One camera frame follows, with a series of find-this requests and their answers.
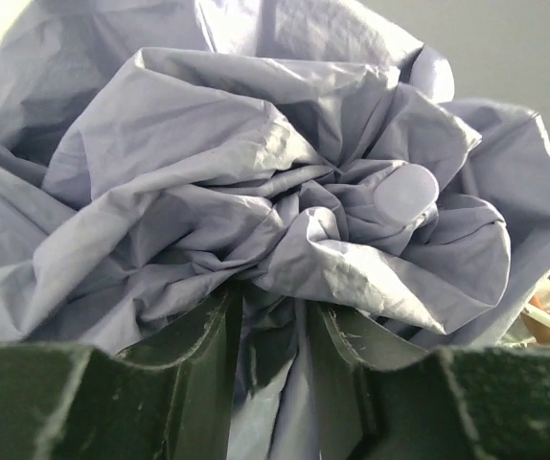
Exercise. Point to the lilac folding umbrella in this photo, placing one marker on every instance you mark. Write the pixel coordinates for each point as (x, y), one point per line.
(152, 150)

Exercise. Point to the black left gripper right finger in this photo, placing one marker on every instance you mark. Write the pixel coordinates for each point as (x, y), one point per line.
(380, 397)

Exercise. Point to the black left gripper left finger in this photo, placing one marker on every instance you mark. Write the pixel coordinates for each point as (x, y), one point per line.
(169, 396)

